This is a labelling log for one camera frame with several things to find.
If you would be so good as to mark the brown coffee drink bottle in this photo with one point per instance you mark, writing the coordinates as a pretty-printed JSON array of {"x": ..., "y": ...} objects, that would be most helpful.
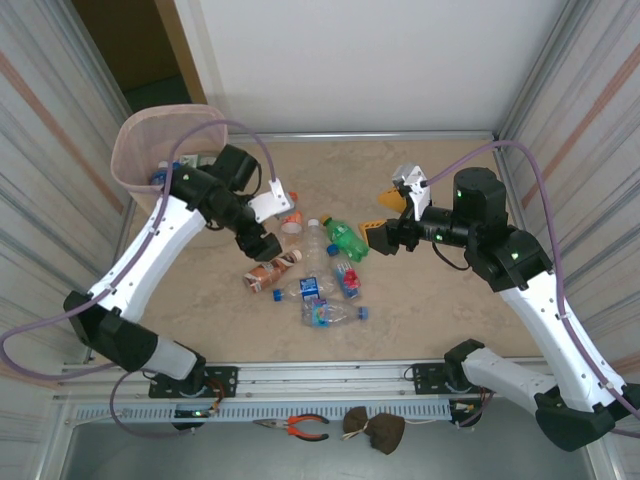
[{"x": 265, "y": 272}]

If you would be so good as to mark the orange soda bottle orange cap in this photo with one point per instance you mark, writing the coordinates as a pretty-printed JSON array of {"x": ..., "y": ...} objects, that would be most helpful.
[{"x": 291, "y": 230}]

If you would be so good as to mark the green soda bottle yellow cap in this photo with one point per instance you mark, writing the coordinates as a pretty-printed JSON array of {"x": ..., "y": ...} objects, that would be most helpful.
[{"x": 345, "y": 241}]

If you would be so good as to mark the blue label bottle white cap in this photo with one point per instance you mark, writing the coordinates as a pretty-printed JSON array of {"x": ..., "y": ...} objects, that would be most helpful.
[{"x": 159, "y": 176}]

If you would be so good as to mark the blue-capped bottle colourful label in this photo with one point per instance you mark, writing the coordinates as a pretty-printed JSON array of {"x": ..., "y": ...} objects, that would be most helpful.
[{"x": 320, "y": 314}]

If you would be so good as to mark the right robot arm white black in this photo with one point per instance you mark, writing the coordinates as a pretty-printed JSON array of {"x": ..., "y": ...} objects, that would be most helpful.
[{"x": 550, "y": 320}]

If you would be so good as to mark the beige plastic waste bin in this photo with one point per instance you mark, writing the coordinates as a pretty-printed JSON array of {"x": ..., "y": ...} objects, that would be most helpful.
[{"x": 142, "y": 207}]

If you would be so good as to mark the pink trash bin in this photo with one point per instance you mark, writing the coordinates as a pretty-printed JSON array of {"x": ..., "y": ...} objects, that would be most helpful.
[{"x": 145, "y": 135}]

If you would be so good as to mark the unlabelled clear bottle white cap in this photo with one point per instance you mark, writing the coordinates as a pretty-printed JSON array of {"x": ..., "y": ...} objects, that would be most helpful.
[{"x": 314, "y": 250}]

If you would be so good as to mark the blue-capped bottle red flower label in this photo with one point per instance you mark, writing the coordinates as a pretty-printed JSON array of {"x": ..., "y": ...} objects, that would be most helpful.
[{"x": 347, "y": 277}]

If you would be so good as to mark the blue-capped clear bottle blue label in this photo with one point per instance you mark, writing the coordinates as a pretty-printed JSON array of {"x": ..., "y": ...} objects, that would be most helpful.
[{"x": 310, "y": 286}]

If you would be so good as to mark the brown wooden board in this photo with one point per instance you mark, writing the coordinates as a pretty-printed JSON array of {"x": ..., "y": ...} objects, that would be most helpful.
[{"x": 180, "y": 50}]

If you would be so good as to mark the small electronics board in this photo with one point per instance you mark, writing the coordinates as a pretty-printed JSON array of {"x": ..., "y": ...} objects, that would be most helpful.
[
  {"x": 462, "y": 407},
  {"x": 192, "y": 413}
]

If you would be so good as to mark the brown cloth pouch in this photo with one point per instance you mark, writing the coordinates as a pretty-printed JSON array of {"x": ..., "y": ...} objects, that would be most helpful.
[{"x": 385, "y": 432}]

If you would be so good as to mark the grey metal tray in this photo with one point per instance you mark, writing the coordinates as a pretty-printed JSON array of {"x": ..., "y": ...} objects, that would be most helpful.
[{"x": 200, "y": 460}]

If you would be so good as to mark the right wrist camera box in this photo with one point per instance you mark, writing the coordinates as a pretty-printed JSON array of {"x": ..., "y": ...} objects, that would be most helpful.
[{"x": 412, "y": 182}]

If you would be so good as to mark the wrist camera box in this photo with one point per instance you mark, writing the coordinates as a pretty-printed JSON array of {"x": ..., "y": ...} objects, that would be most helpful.
[
  {"x": 272, "y": 200},
  {"x": 412, "y": 182}
]

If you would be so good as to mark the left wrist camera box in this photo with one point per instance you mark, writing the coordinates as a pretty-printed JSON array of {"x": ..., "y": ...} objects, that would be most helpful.
[{"x": 272, "y": 200}]

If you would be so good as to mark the aluminium frame bar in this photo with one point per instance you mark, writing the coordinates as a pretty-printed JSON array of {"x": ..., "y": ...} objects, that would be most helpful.
[{"x": 375, "y": 136}]

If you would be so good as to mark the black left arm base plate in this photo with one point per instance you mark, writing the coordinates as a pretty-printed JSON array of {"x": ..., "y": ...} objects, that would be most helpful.
[{"x": 225, "y": 380}]

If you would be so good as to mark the aluminium mounting rail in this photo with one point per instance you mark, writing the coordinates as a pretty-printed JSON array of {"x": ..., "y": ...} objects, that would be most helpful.
[{"x": 325, "y": 375}]

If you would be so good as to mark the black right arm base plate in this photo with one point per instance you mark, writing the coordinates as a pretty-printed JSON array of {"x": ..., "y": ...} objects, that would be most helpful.
[{"x": 425, "y": 377}]

